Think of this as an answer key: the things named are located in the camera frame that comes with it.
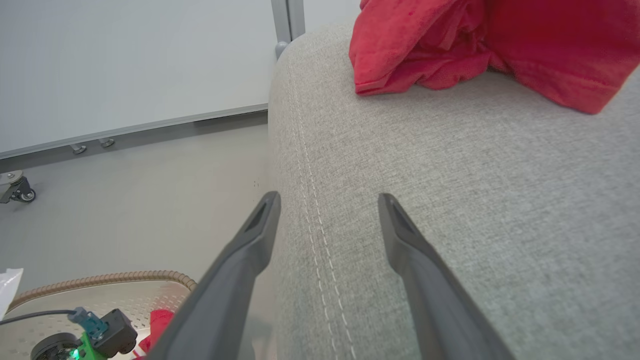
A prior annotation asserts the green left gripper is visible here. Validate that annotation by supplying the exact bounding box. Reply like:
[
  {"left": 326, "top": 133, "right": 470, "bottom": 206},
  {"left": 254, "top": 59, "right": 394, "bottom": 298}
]
[{"left": 30, "top": 330, "right": 108, "bottom": 360}]

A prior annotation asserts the red garment with white stripes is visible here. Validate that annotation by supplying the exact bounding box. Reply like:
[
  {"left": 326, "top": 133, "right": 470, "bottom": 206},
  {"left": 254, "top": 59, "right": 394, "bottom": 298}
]
[{"left": 132, "top": 309, "right": 176, "bottom": 360}]

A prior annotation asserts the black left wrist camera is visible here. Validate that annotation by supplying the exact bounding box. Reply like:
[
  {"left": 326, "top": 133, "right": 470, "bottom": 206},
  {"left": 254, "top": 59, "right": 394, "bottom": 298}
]
[{"left": 67, "top": 306, "right": 138, "bottom": 359}]

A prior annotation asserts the plain red garment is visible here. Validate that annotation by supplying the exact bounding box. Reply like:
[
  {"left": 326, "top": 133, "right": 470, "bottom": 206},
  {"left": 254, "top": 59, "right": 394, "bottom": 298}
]
[{"left": 348, "top": 0, "right": 640, "bottom": 115}]

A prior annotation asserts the white woven-rim laundry basket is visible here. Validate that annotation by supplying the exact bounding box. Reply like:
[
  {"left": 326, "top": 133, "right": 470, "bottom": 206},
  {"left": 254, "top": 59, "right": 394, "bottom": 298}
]
[{"left": 0, "top": 270, "right": 198, "bottom": 360}]

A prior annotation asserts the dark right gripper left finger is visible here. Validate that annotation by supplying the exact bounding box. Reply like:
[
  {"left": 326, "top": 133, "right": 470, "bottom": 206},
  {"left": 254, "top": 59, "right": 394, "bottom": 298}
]
[{"left": 145, "top": 191, "right": 282, "bottom": 360}]

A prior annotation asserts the black caster wheel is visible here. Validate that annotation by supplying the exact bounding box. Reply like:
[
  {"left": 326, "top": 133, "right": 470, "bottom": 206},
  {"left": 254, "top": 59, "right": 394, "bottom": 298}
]
[{"left": 0, "top": 170, "right": 37, "bottom": 204}]

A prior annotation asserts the grey upright partition post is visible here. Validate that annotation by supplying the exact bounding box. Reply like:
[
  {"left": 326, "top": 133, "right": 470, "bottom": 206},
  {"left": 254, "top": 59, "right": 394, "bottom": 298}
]
[{"left": 270, "top": 0, "right": 307, "bottom": 60}]

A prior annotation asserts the grey metal bottom rail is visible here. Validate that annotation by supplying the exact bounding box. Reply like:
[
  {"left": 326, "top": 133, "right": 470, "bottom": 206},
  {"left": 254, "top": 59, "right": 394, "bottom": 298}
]
[{"left": 0, "top": 102, "right": 269, "bottom": 161}]

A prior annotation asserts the grey fabric sofa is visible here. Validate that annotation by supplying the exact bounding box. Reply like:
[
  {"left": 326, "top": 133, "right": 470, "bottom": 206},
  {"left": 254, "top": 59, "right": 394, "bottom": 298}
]
[{"left": 240, "top": 15, "right": 640, "bottom": 360}]

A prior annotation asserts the black left camera cable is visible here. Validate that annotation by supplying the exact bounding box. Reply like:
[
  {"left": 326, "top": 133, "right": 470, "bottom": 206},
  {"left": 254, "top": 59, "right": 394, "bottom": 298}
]
[{"left": 0, "top": 309, "right": 76, "bottom": 326}]

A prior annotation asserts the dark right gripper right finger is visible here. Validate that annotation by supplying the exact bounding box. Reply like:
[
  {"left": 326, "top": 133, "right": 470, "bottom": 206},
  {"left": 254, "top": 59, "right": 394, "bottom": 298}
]
[{"left": 377, "top": 193, "right": 516, "bottom": 360}]

